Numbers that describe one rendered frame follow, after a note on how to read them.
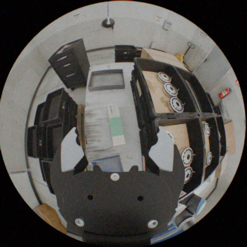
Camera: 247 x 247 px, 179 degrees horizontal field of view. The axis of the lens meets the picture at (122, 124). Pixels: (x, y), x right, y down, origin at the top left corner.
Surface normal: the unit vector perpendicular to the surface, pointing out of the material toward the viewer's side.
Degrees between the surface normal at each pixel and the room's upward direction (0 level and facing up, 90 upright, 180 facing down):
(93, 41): 90
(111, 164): 0
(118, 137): 0
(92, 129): 0
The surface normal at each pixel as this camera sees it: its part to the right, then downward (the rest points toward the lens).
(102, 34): 0.15, 0.95
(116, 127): 0.04, -0.26
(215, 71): -0.99, 0.14
